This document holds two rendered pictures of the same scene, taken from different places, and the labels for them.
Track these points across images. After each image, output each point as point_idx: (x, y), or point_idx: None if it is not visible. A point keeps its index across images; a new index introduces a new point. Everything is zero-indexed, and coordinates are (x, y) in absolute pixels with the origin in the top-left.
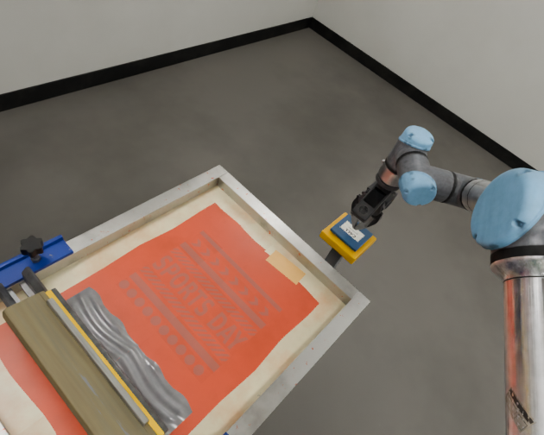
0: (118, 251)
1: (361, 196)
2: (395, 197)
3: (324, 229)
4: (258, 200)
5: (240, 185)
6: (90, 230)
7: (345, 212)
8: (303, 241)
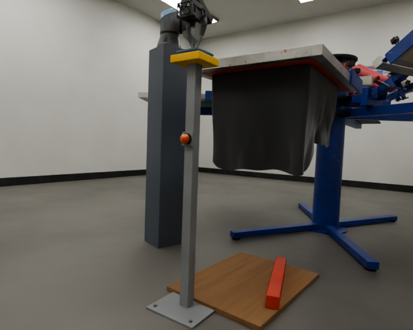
0: None
1: (205, 14)
2: (179, 6)
3: (217, 59)
4: (275, 50)
5: (295, 48)
6: (347, 70)
7: (198, 50)
8: (233, 56)
